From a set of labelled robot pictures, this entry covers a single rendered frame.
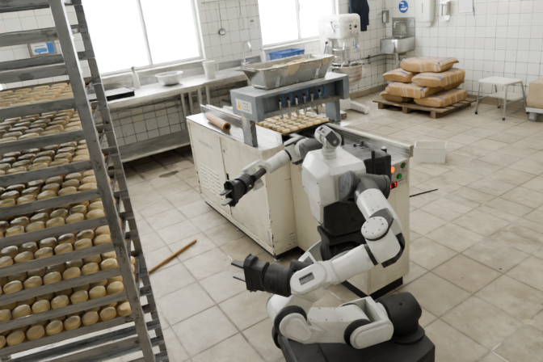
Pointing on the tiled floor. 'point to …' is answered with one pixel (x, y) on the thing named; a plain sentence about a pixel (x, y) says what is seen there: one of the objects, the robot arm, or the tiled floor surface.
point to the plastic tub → (430, 151)
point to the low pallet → (425, 107)
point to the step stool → (503, 91)
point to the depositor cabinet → (208, 182)
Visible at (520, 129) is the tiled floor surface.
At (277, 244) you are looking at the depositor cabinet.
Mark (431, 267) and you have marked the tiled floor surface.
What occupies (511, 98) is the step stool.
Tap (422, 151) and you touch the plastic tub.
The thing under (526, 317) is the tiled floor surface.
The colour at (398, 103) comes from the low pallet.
